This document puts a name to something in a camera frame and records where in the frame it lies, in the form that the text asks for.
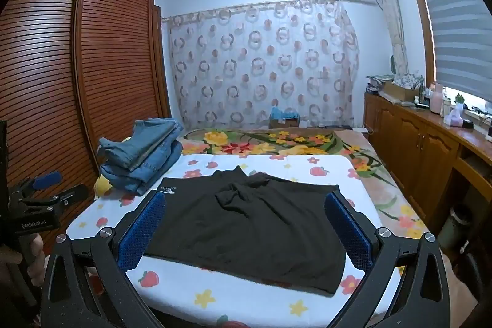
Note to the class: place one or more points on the stack of folded cloths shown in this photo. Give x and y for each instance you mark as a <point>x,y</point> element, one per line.
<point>378,82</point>

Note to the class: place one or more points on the grey trash bin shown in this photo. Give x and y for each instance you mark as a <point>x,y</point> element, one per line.
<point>455,226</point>

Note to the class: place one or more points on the flat black box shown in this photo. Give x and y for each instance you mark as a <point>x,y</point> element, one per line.
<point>334,126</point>

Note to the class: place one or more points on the grey striped window blind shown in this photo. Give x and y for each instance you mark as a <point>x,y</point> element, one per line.
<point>457,24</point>

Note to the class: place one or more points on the light blue folded jeans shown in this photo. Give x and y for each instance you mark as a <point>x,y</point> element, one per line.
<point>150,136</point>

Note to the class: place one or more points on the floral blanket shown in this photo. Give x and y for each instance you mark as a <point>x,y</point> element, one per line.
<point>269,143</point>

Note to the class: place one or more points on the round hand fan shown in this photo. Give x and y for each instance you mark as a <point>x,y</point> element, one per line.
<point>392,63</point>

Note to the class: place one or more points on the pink tissue box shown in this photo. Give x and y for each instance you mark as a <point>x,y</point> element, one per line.
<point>454,118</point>

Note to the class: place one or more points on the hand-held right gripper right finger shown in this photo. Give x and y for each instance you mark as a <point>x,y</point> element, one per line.
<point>348,232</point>

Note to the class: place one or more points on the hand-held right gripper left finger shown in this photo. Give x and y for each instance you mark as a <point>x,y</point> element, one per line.
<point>142,232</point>

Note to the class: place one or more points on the circle patterned sheer curtain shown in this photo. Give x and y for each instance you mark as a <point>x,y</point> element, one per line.
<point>261,63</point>

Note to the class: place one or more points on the white strawberry printed sheet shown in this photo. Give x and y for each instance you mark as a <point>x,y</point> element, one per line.
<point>269,299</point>

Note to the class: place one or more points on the floral patterned cloth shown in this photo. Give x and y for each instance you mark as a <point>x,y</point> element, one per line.
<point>411,79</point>

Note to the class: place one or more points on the yellow plush toy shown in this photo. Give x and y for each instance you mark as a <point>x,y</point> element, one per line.
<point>100,186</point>

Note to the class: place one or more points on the person's left hand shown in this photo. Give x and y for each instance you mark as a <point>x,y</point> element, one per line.
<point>37,253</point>

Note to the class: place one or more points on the wooden low cabinet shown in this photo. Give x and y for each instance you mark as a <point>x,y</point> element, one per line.
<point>415,143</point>

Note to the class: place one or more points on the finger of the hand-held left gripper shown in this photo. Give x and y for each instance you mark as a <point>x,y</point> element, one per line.
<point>73,193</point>
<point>48,179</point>

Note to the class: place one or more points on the beige side curtain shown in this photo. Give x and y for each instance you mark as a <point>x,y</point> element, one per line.
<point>394,16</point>

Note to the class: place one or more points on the wooden slatted wardrobe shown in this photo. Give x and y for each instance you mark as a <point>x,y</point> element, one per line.
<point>111,63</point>

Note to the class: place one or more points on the pink bottle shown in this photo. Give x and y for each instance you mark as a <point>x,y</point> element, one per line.
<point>437,99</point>

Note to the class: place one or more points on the black pants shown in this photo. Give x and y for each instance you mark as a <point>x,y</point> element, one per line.
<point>250,228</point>

